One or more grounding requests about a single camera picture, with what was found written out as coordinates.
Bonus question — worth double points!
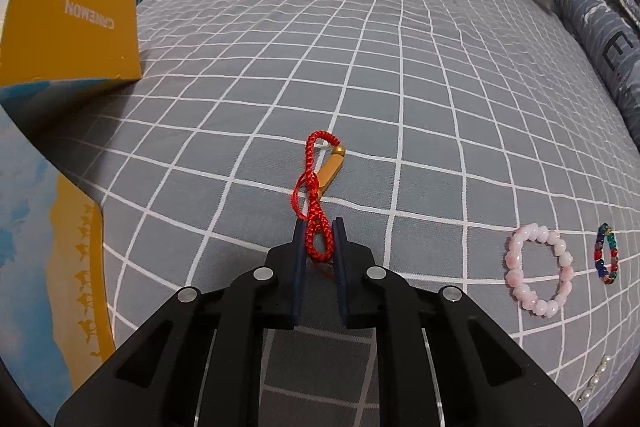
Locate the red braided cord bracelet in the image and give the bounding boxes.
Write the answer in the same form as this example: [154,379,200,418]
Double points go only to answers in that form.
[291,130,347,265]

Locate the blue-grey printed pillow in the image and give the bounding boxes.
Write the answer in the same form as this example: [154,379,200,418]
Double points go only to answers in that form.
[552,0,640,132]

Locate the white pearl bracelet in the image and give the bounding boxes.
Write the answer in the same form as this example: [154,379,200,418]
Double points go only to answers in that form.
[576,353,612,403]

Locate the blue and yellow cardboard box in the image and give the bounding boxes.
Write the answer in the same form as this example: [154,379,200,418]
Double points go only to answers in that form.
[0,0,143,373]

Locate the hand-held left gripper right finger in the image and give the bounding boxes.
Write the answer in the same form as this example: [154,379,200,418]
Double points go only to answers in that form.
[332,217,585,427]

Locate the grey checked bed sheet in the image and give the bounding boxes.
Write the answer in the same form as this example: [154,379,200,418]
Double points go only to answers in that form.
[97,0,640,427]

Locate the pink bead bracelet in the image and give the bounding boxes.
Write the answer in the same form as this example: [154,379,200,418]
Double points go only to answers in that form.
[505,224,574,319]

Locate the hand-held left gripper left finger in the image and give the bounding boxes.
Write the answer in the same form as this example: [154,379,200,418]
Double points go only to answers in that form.
[54,219,307,427]

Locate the multicolour glass bead bracelet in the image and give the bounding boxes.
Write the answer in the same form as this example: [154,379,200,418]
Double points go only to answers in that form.
[593,223,621,286]

